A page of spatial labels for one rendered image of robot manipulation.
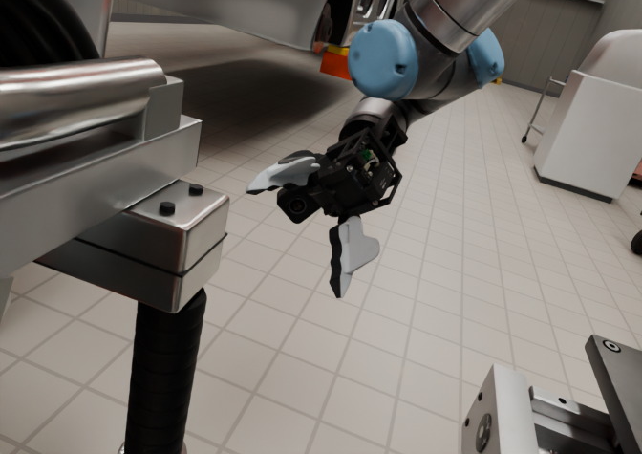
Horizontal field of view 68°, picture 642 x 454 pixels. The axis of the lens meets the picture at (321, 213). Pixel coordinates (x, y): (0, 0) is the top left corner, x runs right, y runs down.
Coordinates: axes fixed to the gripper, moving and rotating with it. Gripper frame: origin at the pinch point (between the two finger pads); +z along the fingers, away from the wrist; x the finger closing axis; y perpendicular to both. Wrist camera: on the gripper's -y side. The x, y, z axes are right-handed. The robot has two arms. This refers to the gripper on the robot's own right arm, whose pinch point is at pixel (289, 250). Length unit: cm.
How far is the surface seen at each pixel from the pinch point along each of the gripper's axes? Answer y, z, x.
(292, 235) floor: -126, -116, 59
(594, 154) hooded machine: -50, -373, 221
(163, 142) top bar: 15.1, 14.5, -16.2
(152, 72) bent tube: 17.2, 14.0, -18.8
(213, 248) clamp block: 13.4, 15.4, -10.5
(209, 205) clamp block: 15.0, 14.8, -12.5
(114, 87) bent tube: 18.1, 16.8, -19.0
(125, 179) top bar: 15.3, 17.5, -16.0
